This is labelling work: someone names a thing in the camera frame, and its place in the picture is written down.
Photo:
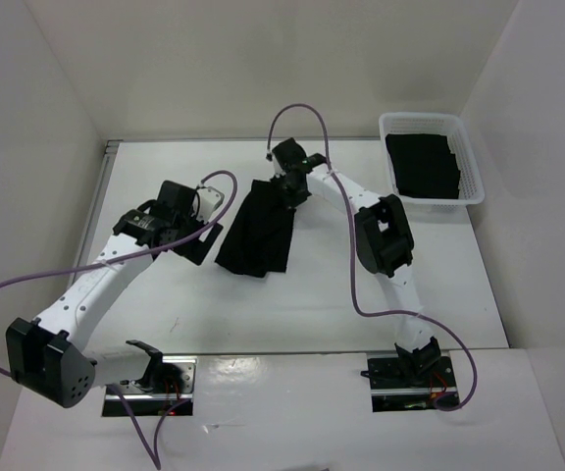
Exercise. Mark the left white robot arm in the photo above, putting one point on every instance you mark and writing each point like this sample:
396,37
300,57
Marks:
48,354

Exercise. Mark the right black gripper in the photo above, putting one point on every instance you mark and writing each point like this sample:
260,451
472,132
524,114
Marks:
293,201

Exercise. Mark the white plastic basket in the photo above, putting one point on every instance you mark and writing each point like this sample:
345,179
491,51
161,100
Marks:
471,189

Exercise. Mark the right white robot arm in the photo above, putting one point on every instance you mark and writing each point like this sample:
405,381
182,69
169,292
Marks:
382,244

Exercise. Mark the black folded skirts stack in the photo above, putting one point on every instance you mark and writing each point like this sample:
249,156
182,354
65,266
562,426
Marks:
424,166

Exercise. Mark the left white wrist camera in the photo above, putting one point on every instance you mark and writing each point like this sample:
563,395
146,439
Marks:
207,201

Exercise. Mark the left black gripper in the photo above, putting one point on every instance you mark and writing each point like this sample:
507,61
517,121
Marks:
196,249

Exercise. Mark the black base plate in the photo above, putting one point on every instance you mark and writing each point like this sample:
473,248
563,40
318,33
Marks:
391,391
172,389

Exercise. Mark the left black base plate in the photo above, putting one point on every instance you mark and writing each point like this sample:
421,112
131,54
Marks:
172,389

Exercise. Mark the black skirt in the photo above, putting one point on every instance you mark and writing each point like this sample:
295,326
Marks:
259,239

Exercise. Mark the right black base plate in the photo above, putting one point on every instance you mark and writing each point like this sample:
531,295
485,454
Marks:
391,391

